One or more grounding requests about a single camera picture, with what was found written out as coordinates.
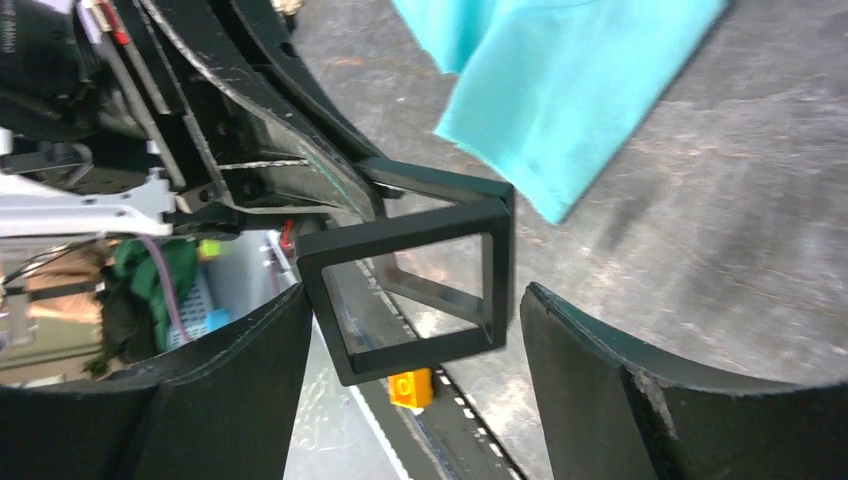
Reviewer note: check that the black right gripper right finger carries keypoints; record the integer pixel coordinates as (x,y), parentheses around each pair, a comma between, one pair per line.
(613,406)

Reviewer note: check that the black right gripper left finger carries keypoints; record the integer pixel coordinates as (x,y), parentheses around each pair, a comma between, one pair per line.
(220,407)

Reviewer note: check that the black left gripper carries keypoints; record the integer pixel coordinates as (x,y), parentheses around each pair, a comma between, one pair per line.
(107,122)

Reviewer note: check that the black square frame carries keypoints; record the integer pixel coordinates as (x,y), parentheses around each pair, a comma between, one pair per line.
(477,206)

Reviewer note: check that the mint green garment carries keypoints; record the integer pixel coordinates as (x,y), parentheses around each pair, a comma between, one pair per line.
(548,92)

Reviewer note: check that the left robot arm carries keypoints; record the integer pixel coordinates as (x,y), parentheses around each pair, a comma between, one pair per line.
(265,185)

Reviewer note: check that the orange diamond marker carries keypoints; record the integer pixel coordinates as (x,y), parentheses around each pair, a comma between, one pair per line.
(411,389)

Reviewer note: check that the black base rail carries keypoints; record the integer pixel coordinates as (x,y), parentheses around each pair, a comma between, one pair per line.
(444,439)

